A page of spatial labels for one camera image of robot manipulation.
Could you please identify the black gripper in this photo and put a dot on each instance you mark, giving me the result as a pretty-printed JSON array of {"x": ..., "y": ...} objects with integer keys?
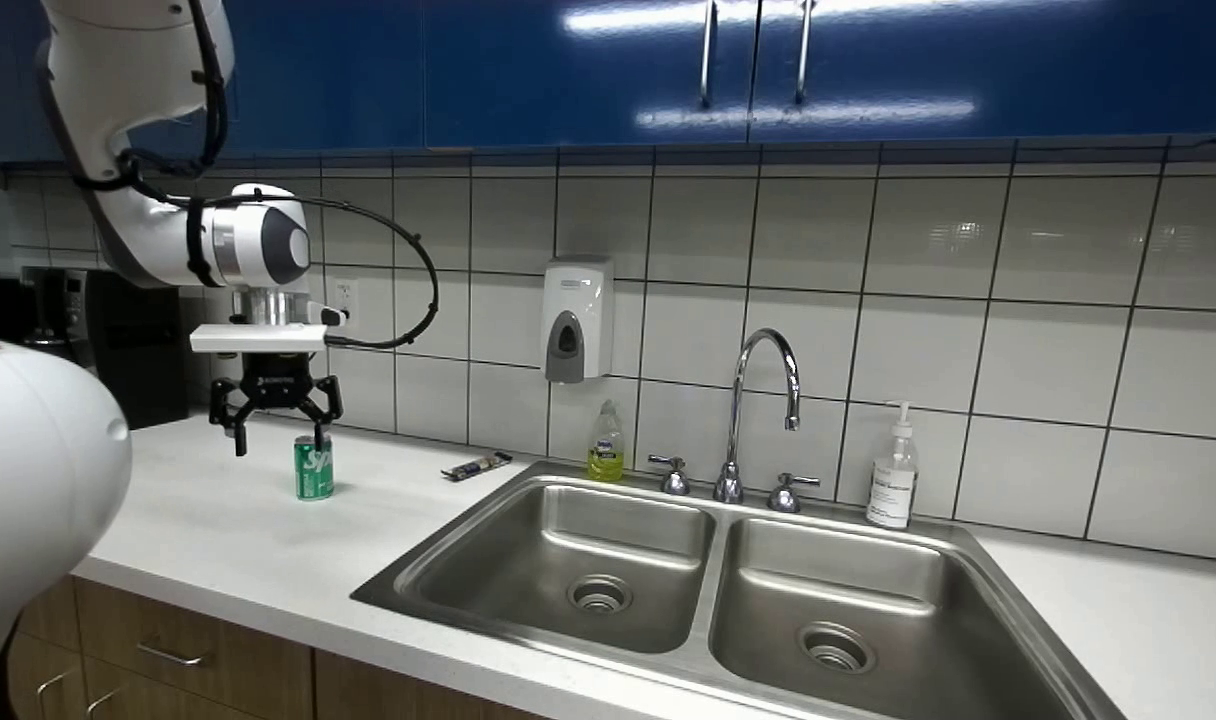
[{"x": 276, "y": 378}]

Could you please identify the green sprite can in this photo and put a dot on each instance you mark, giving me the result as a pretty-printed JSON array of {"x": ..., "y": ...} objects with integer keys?
[{"x": 314, "y": 468}]

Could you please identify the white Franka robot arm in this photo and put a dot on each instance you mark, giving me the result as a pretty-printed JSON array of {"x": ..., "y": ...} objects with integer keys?
[{"x": 115, "y": 67}]

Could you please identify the stainless steel double sink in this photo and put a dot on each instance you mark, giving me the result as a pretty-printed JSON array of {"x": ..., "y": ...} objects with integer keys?
[{"x": 715, "y": 603}]

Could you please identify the black countertop appliance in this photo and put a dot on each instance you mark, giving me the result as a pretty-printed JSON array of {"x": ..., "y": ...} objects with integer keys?
[{"x": 133, "y": 361}]

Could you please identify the small black countertop object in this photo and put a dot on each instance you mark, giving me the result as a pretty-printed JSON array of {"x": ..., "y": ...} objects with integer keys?
[{"x": 473, "y": 468}]

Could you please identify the wooden lower cabinets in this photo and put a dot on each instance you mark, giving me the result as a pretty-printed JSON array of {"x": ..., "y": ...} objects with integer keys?
[{"x": 235, "y": 666}]

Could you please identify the yellow dish soap bottle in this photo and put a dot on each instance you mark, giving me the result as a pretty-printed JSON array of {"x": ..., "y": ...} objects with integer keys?
[{"x": 607, "y": 463}]

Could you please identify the blue upper cabinets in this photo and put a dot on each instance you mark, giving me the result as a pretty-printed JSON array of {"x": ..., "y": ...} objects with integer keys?
[{"x": 500, "y": 67}]

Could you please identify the chrome gooseneck faucet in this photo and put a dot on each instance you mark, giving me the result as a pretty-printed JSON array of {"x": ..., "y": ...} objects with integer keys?
[{"x": 744, "y": 385}]

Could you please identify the clear pump soap bottle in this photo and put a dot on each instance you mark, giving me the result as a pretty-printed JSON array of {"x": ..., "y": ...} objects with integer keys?
[{"x": 888, "y": 485}]

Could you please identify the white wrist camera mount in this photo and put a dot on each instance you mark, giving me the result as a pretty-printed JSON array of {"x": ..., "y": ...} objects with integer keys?
[{"x": 252, "y": 339}]

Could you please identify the white wall soap dispenser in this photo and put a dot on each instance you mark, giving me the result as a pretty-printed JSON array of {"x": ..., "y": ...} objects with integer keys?
[{"x": 575, "y": 322}]

